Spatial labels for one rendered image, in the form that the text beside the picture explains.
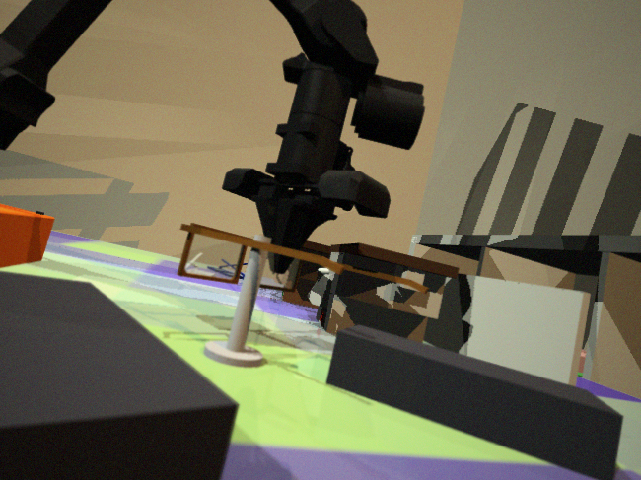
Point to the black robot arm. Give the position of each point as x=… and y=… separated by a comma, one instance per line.
x=332, y=33

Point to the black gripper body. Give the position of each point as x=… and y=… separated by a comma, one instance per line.
x=305, y=161

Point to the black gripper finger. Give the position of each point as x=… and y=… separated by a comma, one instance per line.
x=296, y=220
x=267, y=209

